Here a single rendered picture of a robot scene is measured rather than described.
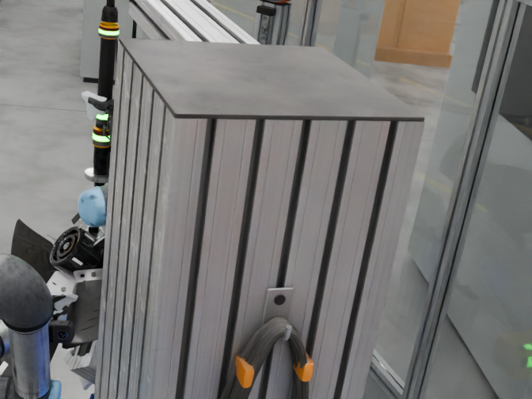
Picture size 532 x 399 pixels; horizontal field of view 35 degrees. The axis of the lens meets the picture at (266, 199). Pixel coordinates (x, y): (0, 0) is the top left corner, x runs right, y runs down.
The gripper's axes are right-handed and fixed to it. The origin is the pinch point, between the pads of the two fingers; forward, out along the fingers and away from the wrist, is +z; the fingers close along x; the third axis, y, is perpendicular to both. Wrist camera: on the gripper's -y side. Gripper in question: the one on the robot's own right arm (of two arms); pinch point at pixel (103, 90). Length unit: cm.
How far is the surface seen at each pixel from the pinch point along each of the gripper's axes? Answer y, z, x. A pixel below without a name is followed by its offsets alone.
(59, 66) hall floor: 163, 550, 206
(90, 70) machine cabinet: 152, 497, 213
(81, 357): 66, -9, -6
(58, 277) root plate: 52, 8, -6
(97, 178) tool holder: 19.7, -4.5, -2.2
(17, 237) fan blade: 55, 39, -6
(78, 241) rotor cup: 40.5, 4.5, -2.2
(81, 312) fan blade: 48, -15, -9
